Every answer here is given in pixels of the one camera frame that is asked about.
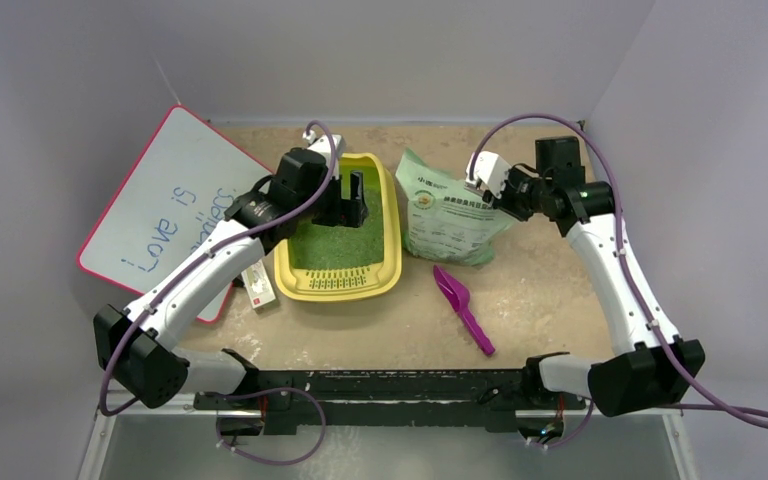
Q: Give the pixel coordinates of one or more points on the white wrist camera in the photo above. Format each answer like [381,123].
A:
[325,145]
[487,172]

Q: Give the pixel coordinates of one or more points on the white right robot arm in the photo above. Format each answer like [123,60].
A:
[652,364]

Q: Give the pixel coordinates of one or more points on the green cat litter bag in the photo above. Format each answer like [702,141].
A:
[443,221]

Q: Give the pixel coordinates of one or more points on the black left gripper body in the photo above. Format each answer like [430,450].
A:
[322,215]

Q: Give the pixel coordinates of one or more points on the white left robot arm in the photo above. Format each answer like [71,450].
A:
[138,346]

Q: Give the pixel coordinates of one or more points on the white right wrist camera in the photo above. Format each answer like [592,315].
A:
[487,172]

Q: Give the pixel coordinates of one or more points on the small white red box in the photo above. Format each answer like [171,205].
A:
[258,286]

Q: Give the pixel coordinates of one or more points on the magenta plastic litter scoop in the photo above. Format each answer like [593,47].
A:
[458,296]

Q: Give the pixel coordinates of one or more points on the yellow litter box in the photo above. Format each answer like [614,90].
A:
[340,264]

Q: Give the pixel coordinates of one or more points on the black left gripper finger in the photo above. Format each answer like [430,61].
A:
[337,210]
[357,207]

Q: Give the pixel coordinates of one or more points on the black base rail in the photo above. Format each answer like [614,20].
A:
[506,400]

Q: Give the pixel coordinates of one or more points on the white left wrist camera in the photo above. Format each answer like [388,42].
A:
[325,145]

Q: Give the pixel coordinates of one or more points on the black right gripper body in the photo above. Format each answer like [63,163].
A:
[513,196]

